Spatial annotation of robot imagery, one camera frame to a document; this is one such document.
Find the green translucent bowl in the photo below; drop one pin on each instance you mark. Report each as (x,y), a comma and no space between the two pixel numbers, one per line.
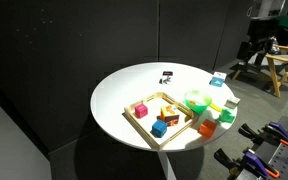
(201,108)

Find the green block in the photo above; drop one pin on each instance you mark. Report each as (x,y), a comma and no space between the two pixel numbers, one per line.
(227,116)

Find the small orange object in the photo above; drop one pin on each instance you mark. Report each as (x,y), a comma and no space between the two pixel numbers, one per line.
(192,102)

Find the wooden crate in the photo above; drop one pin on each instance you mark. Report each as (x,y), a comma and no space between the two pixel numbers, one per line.
(140,128)

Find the black equipment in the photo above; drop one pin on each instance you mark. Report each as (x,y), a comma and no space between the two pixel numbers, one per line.
(259,31)

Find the white table pedestal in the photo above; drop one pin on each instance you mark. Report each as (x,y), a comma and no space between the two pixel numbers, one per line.
(167,166)

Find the pink cube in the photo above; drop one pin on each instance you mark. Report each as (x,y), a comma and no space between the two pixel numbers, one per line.
(141,110)

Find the blue cube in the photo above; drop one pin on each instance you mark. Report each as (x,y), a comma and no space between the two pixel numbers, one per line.
(159,129)

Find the orange block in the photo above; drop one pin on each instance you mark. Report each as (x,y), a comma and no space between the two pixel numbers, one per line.
(206,129)

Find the patterned number cube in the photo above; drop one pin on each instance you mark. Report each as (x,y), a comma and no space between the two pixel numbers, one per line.
(217,81)

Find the grey block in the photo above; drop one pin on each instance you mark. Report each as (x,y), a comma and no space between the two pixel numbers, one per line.
(232,103)

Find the wooden chair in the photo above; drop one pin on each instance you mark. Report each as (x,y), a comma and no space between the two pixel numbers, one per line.
(274,71)

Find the black checkered cube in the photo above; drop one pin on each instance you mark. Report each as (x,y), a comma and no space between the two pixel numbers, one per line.
(166,79)

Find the yellow toy banana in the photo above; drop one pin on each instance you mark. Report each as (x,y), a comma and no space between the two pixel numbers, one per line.
(216,107)

